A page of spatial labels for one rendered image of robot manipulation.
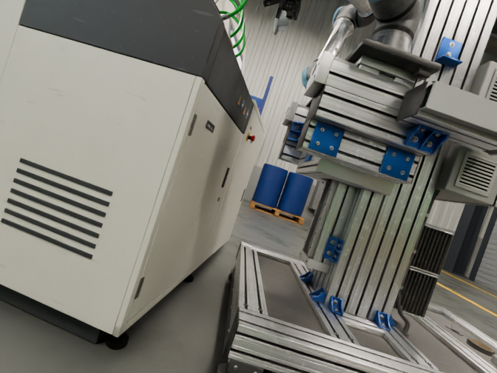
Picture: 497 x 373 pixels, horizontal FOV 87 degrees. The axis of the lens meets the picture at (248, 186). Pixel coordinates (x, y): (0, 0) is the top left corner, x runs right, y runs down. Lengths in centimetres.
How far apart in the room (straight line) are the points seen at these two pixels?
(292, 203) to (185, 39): 520
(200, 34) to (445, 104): 63
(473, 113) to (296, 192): 510
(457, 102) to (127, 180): 85
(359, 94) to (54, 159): 88
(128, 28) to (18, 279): 76
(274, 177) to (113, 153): 507
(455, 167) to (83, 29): 124
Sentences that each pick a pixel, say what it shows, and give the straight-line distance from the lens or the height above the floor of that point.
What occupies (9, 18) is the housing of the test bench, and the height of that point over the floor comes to 80.
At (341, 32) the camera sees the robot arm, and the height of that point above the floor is 148.
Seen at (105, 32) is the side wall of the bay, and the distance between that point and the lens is 92.
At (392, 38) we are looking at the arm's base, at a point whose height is 109.
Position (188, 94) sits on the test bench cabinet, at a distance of 74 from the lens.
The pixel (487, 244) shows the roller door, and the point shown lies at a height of 88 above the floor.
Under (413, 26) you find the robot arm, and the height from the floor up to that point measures 115.
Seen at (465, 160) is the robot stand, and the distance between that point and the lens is 118.
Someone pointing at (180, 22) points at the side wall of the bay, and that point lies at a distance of 83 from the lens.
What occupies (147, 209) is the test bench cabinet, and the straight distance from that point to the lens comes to 74.
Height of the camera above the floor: 58
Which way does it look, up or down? 2 degrees down
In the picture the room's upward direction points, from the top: 19 degrees clockwise
